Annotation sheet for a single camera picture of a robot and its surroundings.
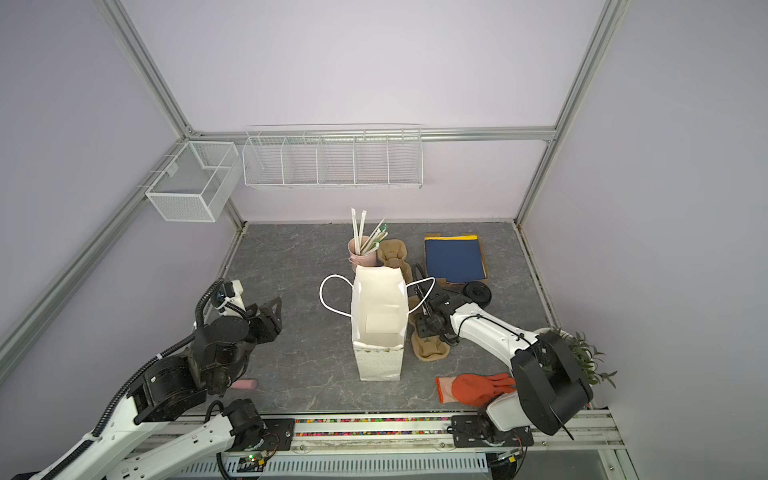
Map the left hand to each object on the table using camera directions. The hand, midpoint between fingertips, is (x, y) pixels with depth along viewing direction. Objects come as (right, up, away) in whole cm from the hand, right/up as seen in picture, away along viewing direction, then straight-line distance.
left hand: (272, 308), depth 67 cm
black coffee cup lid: (+53, +1, +21) cm, 57 cm away
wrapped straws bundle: (+21, +16, +30) cm, 39 cm away
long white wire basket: (+9, +45, +32) cm, 56 cm away
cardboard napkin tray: (+47, +2, +22) cm, 52 cm away
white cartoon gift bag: (+23, -6, +24) cm, 34 cm away
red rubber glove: (+48, -24, +12) cm, 55 cm away
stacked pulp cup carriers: (+27, +12, +43) cm, 52 cm away
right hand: (+38, -10, +22) cm, 45 cm away
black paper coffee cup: (+52, +1, +20) cm, 56 cm away
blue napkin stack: (+49, +10, +39) cm, 64 cm away
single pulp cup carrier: (+38, -16, +20) cm, 46 cm away
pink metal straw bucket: (+18, +10, +32) cm, 38 cm away
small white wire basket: (-38, +35, +31) cm, 60 cm away
